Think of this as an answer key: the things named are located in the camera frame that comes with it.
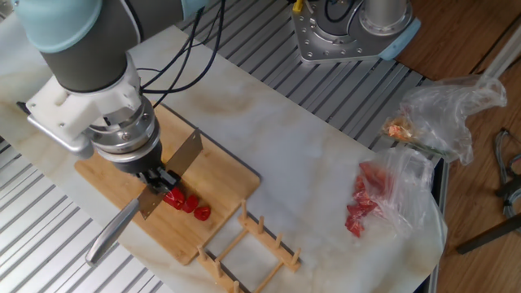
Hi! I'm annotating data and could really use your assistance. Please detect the dark metal bar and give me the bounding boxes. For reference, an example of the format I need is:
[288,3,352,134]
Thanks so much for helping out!
[455,213,521,256]

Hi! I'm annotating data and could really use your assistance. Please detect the aluminium profile beam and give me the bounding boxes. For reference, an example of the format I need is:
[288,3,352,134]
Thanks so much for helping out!
[482,24,521,81]

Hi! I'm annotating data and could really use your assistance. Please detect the red chili slice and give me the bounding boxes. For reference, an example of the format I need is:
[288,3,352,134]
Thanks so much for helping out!
[182,194,200,214]

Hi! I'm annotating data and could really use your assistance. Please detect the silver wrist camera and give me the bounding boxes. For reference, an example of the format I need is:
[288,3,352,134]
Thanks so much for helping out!
[26,116,95,160]

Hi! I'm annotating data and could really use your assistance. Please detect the marble pattern table mat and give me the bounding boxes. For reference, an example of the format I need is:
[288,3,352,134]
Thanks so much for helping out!
[0,14,449,293]

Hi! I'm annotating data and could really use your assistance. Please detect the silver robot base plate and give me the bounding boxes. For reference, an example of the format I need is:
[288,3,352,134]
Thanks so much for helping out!
[291,0,422,64]

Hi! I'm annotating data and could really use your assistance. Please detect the bamboo cutting board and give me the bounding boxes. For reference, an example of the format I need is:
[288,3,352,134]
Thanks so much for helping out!
[74,103,261,266]

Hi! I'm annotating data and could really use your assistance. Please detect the steel kitchen knife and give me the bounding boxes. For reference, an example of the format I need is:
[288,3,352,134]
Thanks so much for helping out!
[84,129,204,268]

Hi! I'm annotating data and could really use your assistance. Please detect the large red chili chunk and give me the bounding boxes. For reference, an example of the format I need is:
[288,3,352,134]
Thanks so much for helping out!
[164,186,186,211]

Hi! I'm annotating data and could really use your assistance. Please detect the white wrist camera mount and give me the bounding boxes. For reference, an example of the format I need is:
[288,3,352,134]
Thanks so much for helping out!
[24,55,143,142]

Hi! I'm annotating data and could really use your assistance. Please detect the black camera cable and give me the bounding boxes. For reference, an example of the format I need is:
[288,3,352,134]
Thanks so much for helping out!
[140,0,227,95]

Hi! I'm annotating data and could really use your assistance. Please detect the black base cable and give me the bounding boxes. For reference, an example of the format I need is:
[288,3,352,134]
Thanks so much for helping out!
[323,0,363,24]

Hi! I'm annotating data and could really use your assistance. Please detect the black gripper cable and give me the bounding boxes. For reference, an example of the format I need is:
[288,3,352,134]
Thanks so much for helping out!
[136,7,204,109]

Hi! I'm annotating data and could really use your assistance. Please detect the clear bag with chili pieces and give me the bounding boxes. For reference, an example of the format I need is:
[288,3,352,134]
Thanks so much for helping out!
[344,146,448,245]

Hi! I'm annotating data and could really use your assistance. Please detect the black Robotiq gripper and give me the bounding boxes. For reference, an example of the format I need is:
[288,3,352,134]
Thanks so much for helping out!
[108,142,182,195]

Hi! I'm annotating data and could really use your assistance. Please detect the grey cable bundle on floor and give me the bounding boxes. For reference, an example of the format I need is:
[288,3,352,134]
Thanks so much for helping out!
[494,128,521,221]

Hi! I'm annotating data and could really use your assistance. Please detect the clear bag with orange scraps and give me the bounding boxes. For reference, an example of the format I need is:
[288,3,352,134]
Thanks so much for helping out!
[381,73,508,166]

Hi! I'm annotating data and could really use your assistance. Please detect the wooden peg rack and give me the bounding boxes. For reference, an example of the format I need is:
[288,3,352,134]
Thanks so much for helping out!
[196,199,303,293]

